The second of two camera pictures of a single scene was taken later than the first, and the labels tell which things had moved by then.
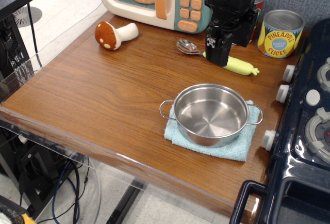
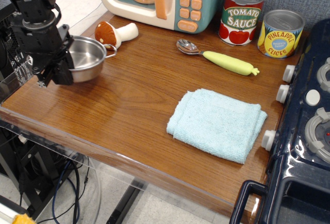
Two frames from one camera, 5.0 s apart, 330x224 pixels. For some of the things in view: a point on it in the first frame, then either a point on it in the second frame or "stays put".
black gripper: [232, 1] -> [43, 43]
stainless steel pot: [211, 114] -> [88, 55]
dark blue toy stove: [297, 191] stays put
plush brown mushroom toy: [108, 37] stays put
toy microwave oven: [174, 2] stays put
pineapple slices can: [280, 33] stays put
